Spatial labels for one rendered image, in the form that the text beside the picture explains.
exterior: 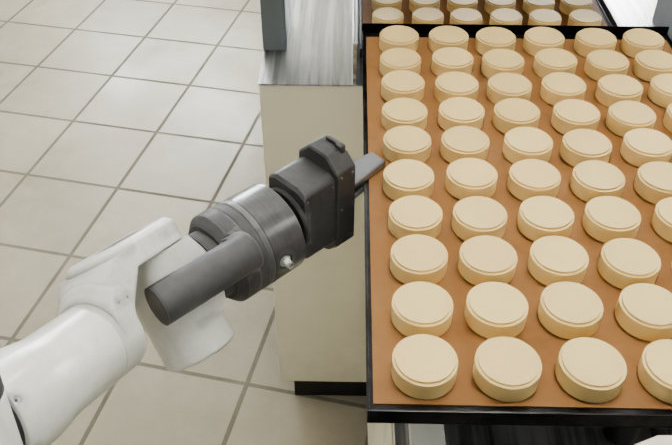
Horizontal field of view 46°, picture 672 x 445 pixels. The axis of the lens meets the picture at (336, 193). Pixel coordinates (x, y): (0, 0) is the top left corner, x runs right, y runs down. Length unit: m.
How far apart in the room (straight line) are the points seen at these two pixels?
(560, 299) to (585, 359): 0.06
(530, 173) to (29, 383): 0.49
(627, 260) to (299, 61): 0.74
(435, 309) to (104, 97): 2.34
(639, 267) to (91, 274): 0.45
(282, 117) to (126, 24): 2.13
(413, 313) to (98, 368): 0.24
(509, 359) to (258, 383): 1.30
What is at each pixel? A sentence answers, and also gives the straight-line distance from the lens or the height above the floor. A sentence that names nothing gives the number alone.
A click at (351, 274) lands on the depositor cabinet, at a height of 0.42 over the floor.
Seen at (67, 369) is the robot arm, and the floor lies 1.07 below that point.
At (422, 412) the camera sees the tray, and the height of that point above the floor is 1.01.
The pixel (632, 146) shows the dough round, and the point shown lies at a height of 1.02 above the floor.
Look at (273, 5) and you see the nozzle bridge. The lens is 1.30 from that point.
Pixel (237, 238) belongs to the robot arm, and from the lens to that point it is 0.66.
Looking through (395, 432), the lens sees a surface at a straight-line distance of 0.78.
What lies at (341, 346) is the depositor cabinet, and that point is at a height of 0.21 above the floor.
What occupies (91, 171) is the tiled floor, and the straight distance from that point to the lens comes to 2.54.
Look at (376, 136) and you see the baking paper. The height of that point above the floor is 1.00.
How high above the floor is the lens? 1.49
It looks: 39 degrees down
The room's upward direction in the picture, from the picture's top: straight up
